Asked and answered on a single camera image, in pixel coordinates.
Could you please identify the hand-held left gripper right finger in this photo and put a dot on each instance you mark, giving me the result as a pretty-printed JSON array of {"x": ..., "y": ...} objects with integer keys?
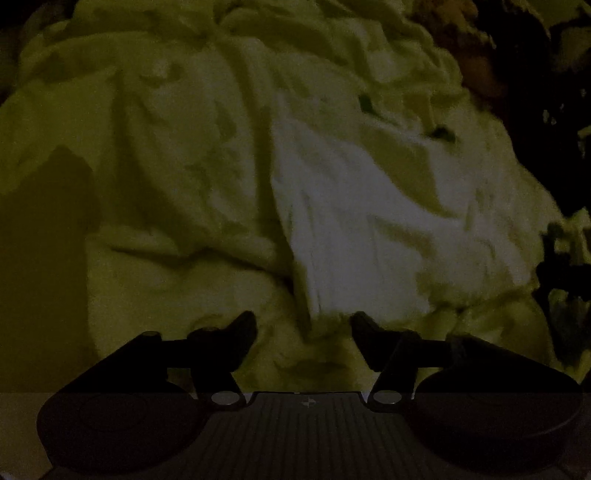
[{"x": 364, "y": 330}]

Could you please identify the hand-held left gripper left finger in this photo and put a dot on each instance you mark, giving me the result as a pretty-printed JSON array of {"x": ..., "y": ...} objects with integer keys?
[{"x": 244, "y": 328}]

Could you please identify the white small garment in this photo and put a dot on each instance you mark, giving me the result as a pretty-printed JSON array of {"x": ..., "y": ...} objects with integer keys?
[{"x": 378, "y": 207}]

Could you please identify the yellow-green crumpled blanket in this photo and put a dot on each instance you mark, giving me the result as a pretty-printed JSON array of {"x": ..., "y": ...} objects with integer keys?
[{"x": 161, "y": 161}]

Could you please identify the dark patterned light cloth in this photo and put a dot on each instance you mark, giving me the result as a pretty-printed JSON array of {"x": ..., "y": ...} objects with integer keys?
[{"x": 561, "y": 277}]

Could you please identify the dark cloth pile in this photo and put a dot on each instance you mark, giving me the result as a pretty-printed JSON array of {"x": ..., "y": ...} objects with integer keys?
[{"x": 521, "y": 60}]

